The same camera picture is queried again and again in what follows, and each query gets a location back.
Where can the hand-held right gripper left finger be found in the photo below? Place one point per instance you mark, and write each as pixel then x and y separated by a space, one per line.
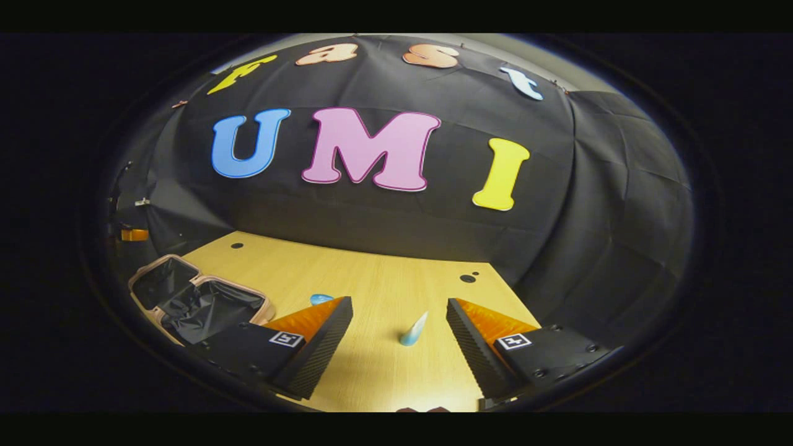
pixel 313 356

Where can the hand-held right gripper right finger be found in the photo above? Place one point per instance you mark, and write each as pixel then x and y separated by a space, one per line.
pixel 477 353

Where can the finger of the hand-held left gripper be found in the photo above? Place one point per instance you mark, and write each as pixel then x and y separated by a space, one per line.
pixel 134 235

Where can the blue cap skincare bottle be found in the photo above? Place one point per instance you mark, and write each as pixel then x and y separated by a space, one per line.
pixel 321 299

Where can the light blue skincare tube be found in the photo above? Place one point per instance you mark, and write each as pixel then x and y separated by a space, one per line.
pixel 412 333

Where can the pink suitcase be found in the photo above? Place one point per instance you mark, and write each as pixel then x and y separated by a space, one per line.
pixel 204 303

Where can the black backdrop cloth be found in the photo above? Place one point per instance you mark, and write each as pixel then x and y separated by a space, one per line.
pixel 372 210

